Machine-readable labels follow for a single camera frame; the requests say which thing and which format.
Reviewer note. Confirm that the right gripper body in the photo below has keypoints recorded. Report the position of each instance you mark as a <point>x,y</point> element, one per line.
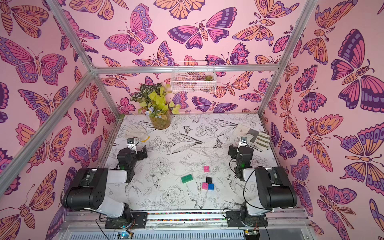
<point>233,151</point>

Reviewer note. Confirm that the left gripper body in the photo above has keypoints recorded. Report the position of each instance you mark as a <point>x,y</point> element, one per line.
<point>139,153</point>

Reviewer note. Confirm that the blue lego brick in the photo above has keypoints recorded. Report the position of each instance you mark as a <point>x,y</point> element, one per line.
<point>211,187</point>

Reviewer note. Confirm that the green lego brick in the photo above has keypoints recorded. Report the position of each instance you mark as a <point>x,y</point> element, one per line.
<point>187,178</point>

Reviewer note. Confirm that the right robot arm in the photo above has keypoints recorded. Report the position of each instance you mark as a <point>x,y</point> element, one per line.
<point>273,187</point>

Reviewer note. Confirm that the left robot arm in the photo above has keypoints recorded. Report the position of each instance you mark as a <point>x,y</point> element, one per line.
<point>87,191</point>

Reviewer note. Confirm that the grey striped work glove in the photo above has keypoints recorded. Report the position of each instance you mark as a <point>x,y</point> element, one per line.
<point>255,139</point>

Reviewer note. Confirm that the white work glove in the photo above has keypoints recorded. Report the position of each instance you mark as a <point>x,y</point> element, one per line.
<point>134,132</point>

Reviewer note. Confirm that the potted green plant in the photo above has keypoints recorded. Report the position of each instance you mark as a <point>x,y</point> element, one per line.
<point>153,103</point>

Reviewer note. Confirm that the small succulent in basket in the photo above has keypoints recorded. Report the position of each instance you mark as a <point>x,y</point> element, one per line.
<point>208,78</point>

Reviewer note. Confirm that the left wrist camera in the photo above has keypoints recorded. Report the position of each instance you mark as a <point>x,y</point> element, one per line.
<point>130,141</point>

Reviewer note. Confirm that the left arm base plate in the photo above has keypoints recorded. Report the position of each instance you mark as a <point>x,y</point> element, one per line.
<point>136,220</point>

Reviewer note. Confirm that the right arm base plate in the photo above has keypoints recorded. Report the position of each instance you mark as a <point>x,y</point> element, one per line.
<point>240,219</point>

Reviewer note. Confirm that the white wire basket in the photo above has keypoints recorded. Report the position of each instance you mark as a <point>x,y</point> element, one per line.
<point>188,77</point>

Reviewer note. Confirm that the aluminium front rail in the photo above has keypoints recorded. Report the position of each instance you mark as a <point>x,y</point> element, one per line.
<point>211,219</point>

